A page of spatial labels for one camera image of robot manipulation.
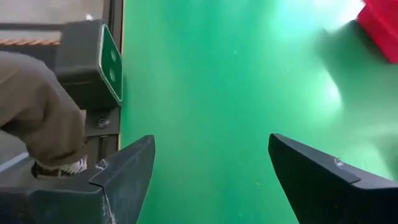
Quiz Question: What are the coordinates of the black table-level camera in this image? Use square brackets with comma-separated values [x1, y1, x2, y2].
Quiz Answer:
[55, 19, 124, 110]

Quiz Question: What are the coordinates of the green table mat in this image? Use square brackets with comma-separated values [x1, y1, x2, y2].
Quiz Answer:
[119, 0, 398, 224]

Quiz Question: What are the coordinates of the red plastic bin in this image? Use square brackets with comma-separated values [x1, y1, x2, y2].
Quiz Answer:
[356, 0, 398, 65]

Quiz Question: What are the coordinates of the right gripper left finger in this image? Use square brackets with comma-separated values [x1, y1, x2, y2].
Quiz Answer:
[0, 134, 156, 224]

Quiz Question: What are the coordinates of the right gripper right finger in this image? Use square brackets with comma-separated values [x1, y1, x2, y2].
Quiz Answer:
[267, 133, 398, 224]

